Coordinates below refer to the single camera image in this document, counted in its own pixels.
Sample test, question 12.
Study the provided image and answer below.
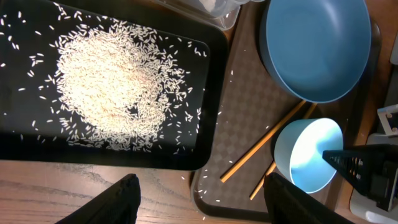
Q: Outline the pile of white rice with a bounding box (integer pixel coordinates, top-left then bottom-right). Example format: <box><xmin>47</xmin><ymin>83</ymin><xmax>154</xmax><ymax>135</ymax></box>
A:
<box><xmin>0</xmin><ymin>1</ymin><xmax>209</xmax><ymax>156</ymax></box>

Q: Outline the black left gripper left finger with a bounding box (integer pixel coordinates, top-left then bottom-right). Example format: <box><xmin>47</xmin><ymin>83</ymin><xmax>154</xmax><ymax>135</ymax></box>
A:
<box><xmin>57</xmin><ymin>174</ymin><xmax>141</xmax><ymax>224</ymax></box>

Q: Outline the light blue bowl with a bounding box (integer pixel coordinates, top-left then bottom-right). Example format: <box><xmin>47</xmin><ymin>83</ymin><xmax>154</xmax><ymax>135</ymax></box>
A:
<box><xmin>274</xmin><ymin>118</ymin><xmax>343</xmax><ymax>194</ymax></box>

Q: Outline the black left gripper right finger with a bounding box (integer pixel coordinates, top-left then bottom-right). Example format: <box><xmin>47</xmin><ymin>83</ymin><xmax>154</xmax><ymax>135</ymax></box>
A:
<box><xmin>264</xmin><ymin>173</ymin><xmax>350</xmax><ymax>224</ymax></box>

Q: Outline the grey dishwasher rack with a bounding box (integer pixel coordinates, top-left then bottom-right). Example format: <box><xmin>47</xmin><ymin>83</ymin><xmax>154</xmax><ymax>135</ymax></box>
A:
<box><xmin>377</xmin><ymin>39</ymin><xmax>397</xmax><ymax>138</ymax></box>

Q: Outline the dark blue plate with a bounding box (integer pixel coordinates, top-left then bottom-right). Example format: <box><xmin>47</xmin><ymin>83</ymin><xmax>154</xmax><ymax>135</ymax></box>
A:
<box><xmin>259</xmin><ymin>0</ymin><xmax>371</xmax><ymax>103</ymax></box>

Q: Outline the black plastic bin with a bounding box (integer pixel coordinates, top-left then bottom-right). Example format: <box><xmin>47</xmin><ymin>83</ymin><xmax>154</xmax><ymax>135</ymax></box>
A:
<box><xmin>1</xmin><ymin>1</ymin><xmax>228</xmax><ymax>170</ymax></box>

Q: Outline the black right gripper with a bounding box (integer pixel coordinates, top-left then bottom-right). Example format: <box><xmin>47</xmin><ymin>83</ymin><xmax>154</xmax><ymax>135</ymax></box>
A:
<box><xmin>322</xmin><ymin>144</ymin><xmax>397</xmax><ymax>212</ymax></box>

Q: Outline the clear plastic bin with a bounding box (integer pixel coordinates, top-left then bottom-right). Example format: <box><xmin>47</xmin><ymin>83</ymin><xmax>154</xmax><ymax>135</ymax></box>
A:
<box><xmin>155</xmin><ymin>0</ymin><xmax>263</xmax><ymax>31</ymax></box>

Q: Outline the dark brown serving tray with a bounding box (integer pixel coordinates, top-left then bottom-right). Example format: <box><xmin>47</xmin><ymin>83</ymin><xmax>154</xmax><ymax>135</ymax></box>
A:
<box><xmin>190</xmin><ymin>0</ymin><xmax>382</xmax><ymax>222</ymax></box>

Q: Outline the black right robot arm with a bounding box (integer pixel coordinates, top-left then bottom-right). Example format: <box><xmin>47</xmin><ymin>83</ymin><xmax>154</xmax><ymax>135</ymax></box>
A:
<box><xmin>322</xmin><ymin>133</ymin><xmax>397</xmax><ymax>223</ymax></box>

